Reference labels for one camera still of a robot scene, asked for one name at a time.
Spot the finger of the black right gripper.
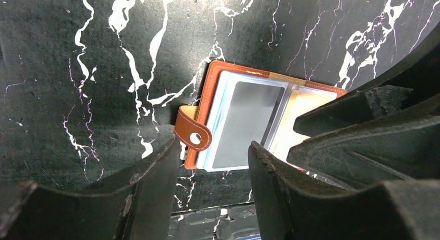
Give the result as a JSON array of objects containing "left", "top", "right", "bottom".
[{"left": 287, "top": 32, "right": 439, "bottom": 189}]

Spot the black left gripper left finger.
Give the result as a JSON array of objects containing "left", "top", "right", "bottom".
[{"left": 1, "top": 138, "right": 181, "bottom": 239}]

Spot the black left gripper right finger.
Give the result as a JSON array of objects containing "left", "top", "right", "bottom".
[{"left": 248, "top": 142, "right": 439, "bottom": 239}]

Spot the orange leather card holder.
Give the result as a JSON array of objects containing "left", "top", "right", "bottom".
[{"left": 174, "top": 60, "right": 346, "bottom": 172}]

